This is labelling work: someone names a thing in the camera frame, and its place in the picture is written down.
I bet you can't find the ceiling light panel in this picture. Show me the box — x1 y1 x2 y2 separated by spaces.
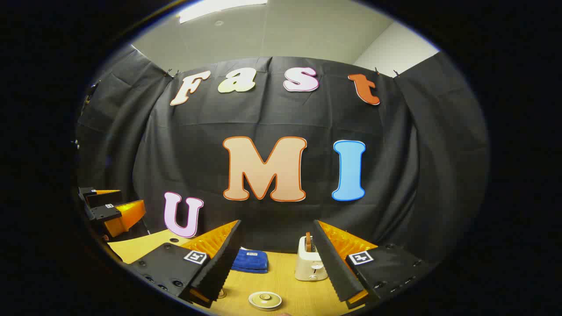
178 0 268 25

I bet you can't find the white toaster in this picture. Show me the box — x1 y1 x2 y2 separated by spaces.
294 236 329 282

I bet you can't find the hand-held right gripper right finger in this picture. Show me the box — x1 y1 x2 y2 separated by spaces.
313 219 435 310

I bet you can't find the white teacup lid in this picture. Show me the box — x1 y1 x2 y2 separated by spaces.
248 291 282 311

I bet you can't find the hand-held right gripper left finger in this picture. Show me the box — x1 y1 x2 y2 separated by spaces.
127 219 242 309

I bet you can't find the blue folded towel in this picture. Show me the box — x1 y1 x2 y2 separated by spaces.
231 248 269 274

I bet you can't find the black backdrop cloth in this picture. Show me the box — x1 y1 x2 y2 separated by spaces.
72 44 490 273

